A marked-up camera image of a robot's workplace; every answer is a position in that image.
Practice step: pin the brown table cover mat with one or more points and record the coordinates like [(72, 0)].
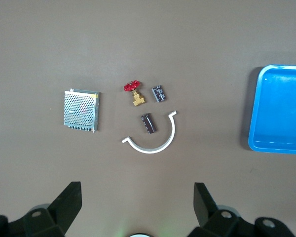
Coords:
[(148, 37)]

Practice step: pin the blue plastic tray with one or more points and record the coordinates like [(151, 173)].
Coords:
[(278, 111)]

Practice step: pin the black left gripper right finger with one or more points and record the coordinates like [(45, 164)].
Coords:
[(212, 217)]

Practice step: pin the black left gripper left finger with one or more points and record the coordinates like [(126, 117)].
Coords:
[(61, 212)]

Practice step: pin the dark brown cylindrical capacitor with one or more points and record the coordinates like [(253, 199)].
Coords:
[(148, 123), (159, 93)]

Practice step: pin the white curved plastic bracket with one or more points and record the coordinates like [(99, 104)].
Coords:
[(150, 150)]

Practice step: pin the perforated metal power supply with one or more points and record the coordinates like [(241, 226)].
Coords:
[(80, 111)]

